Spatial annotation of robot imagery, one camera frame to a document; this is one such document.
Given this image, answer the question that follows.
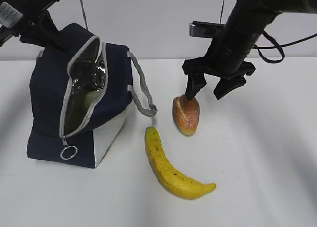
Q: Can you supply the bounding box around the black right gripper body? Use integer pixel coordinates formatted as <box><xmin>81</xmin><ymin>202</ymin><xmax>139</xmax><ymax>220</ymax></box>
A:
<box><xmin>182</xmin><ymin>33</ymin><xmax>256</xmax><ymax>79</ymax></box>

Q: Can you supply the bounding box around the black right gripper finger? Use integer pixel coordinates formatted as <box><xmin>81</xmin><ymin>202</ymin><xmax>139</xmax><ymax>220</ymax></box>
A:
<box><xmin>185</xmin><ymin>73</ymin><xmax>207</xmax><ymax>100</ymax></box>
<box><xmin>214</xmin><ymin>75</ymin><xmax>246</xmax><ymax>100</ymax></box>

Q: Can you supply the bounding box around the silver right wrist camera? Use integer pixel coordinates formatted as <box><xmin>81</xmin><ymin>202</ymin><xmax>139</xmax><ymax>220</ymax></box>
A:
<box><xmin>189</xmin><ymin>21</ymin><xmax>224</xmax><ymax>38</ymax></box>

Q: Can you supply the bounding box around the green lidded glass container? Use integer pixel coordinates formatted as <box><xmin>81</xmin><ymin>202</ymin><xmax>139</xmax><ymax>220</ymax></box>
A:
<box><xmin>64</xmin><ymin>90</ymin><xmax>102</xmax><ymax>135</ymax></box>

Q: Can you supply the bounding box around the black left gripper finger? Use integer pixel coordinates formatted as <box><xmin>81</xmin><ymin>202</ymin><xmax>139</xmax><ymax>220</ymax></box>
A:
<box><xmin>19</xmin><ymin>11</ymin><xmax>69</xmax><ymax>52</ymax></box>

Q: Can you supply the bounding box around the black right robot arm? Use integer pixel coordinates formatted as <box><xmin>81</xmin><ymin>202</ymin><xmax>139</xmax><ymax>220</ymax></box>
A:
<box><xmin>182</xmin><ymin>0</ymin><xmax>317</xmax><ymax>100</ymax></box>

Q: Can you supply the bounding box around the brown bread roll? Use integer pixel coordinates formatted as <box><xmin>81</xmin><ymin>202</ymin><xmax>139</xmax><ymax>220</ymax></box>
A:
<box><xmin>172</xmin><ymin>94</ymin><xmax>200</xmax><ymax>136</ymax></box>

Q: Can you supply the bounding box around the navy blue lunch bag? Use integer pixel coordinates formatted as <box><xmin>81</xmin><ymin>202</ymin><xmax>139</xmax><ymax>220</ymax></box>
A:
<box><xmin>27</xmin><ymin>23</ymin><xmax>157</xmax><ymax>168</ymax></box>

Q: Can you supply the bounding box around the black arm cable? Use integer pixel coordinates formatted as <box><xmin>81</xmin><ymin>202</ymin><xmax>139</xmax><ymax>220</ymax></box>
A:
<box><xmin>252</xmin><ymin>12</ymin><xmax>317</xmax><ymax>63</ymax></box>

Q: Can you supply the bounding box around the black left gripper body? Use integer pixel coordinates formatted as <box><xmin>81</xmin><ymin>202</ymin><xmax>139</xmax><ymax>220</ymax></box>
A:
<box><xmin>0</xmin><ymin>0</ymin><xmax>60</xmax><ymax>46</ymax></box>

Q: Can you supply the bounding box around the yellow banana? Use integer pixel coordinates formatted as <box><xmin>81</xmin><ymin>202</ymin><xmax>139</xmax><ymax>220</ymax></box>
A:
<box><xmin>145</xmin><ymin>126</ymin><xmax>216</xmax><ymax>200</ymax></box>

